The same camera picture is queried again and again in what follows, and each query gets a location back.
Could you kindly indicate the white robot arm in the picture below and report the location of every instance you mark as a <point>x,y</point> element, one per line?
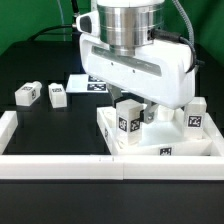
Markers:
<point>124,44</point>

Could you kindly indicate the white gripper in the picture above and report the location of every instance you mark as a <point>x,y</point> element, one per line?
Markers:
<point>158,72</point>

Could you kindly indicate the white marker sheet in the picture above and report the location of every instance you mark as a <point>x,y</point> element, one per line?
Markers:
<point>83,83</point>

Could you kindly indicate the white square table top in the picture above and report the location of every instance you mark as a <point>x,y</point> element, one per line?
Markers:
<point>162,137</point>

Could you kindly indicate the white U-shaped obstacle fence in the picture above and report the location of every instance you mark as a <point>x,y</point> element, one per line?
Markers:
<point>118,167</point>

